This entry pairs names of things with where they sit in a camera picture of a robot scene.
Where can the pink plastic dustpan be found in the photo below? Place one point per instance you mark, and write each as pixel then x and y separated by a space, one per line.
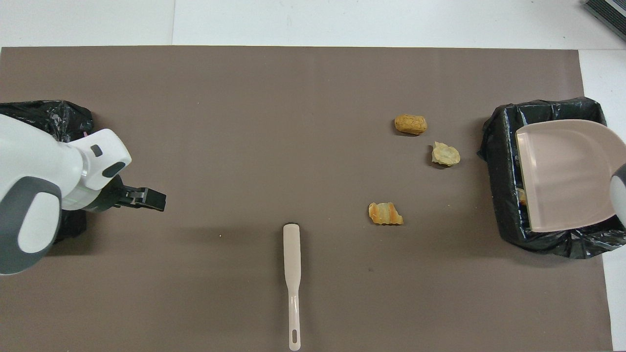
pixel 562 171

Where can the brown table mat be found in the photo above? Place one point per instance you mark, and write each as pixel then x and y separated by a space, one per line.
pixel 195 122

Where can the bin lined with black bag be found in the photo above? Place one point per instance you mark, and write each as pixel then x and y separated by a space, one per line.
pixel 503 195
pixel 58 117

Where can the golden brown nugget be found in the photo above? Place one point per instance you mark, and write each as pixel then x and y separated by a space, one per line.
pixel 411 124

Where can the pink hand brush black bristles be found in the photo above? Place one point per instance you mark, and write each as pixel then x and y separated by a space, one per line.
pixel 292 254

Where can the dark ribbed panel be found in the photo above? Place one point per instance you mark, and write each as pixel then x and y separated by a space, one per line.
pixel 611 12

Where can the orange striped bread piece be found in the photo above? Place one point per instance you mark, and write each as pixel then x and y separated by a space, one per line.
pixel 385 214

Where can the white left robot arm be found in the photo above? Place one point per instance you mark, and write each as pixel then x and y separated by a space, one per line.
pixel 29 161

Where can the pale yellow crumpled food piece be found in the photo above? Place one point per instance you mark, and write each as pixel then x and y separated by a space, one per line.
pixel 445 154

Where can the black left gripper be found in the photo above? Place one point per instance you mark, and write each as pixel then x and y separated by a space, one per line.
pixel 112 195

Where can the beige sponge chunk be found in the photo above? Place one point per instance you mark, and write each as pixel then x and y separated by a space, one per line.
pixel 522 196

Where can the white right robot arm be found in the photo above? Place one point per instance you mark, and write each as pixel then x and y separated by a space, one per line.
pixel 620 195

